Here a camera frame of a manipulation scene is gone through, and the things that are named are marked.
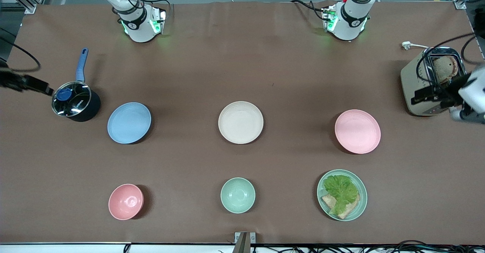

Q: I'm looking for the white power plug with cord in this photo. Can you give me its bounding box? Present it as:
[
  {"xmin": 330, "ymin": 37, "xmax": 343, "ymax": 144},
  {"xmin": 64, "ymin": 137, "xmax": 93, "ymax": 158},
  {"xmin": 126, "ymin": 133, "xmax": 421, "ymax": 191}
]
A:
[{"xmin": 402, "ymin": 41, "xmax": 429, "ymax": 51}]

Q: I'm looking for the pink bowl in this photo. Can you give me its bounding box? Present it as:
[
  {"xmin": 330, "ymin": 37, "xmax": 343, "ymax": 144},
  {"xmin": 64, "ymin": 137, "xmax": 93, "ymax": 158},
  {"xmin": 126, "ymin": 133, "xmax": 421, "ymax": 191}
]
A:
[{"xmin": 108, "ymin": 184, "xmax": 145, "ymax": 221}]

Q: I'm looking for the green lettuce leaf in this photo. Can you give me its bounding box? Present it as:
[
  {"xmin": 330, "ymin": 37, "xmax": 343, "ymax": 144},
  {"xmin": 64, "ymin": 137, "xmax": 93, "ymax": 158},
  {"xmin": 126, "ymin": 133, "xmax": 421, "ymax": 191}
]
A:
[{"xmin": 322, "ymin": 175, "xmax": 360, "ymax": 216}]

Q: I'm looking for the beige plate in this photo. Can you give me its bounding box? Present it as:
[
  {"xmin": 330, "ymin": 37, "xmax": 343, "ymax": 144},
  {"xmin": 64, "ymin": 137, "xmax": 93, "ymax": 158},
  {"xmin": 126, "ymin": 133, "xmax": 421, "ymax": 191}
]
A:
[{"xmin": 218, "ymin": 101, "xmax": 264, "ymax": 145}]

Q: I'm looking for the green plate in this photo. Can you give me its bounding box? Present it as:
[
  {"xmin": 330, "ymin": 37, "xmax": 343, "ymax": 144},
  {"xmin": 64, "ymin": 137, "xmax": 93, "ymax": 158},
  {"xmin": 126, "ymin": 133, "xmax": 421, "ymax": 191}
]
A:
[{"xmin": 317, "ymin": 169, "xmax": 368, "ymax": 222}]

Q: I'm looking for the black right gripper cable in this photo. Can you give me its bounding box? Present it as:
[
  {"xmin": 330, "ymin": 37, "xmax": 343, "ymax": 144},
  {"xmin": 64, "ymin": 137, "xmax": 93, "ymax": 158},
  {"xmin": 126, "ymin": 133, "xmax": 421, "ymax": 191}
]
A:
[{"xmin": 0, "ymin": 27, "xmax": 41, "ymax": 72}]

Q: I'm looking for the toasted bread slice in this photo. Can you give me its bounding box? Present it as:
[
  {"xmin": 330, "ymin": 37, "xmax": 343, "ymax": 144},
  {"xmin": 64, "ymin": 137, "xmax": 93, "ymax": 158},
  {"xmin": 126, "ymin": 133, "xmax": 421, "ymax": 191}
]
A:
[{"xmin": 321, "ymin": 193, "xmax": 361, "ymax": 220}]

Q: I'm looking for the black pot with blue handle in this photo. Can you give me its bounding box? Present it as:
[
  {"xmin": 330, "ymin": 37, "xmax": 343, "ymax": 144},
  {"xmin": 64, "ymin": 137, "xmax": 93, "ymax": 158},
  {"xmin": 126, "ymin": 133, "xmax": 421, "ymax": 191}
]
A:
[{"xmin": 52, "ymin": 48, "xmax": 102, "ymax": 123}]

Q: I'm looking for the green bowl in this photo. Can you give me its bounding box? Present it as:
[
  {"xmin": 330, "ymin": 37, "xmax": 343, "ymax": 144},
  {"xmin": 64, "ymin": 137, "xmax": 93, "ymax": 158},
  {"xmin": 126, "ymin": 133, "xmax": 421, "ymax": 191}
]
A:
[{"xmin": 221, "ymin": 177, "xmax": 256, "ymax": 214}]

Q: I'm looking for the glass lid with blue knob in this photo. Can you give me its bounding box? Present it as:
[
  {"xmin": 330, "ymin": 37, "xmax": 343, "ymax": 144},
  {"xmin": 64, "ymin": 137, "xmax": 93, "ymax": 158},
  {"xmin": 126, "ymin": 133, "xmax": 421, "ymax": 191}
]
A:
[{"xmin": 52, "ymin": 81, "xmax": 92, "ymax": 117}]

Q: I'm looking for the metal base connector bracket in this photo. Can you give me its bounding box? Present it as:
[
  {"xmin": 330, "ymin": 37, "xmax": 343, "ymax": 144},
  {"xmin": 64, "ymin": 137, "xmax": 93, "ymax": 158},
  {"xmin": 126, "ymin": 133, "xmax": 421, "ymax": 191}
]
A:
[
  {"xmin": 322, "ymin": 5, "xmax": 338, "ymax": 32},
  {"xmin": 149, "ymin": 6, "xmax": 167, "ymax": 35}
]

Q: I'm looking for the blue plate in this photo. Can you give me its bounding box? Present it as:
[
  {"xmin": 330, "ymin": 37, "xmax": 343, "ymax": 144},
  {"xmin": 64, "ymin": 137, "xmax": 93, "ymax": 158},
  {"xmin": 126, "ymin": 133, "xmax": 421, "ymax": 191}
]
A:
[{"xmin": 107, "ymin": 102, "xmax": 152, "ymax": 145}]

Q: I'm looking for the beige chrome toaster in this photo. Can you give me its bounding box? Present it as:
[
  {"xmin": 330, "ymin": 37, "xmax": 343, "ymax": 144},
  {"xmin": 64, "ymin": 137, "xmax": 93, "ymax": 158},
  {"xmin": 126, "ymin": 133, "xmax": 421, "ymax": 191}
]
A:
[{"xmin": 400, "ymin": 47, "xmax": 470, "ymax": 117}]

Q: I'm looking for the brown bread slice in toaster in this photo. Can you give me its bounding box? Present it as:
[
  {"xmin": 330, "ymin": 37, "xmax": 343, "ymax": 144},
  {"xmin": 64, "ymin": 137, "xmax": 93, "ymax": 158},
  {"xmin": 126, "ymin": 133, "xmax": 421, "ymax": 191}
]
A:
[{"xmin": 433, "ymin": 55, "xmax": 459, "ymax": 85}]

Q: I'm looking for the grey metal table bracket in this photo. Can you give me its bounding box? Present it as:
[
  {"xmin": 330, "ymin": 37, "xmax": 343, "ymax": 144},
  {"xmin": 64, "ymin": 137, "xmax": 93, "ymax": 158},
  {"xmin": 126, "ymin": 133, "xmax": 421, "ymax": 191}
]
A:
[{"xmin": 234, "ymin": 232, "xmax": 257, "ymax": 253}]

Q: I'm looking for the black base cable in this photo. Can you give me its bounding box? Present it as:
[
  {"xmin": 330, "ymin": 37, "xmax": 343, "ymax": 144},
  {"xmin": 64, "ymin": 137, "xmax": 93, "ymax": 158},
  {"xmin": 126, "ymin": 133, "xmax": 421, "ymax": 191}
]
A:
[{"xmin": 291, "ymin": 0, "xmax": 327, "ymax": 20}]

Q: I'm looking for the pink plate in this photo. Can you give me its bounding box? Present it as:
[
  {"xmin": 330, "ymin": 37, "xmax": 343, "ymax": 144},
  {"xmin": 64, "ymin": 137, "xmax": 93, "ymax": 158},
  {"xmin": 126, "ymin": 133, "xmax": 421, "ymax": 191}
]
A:
[{"xmin": 335, "ymin": 109, "xmax": 382, "ymax": 155}]

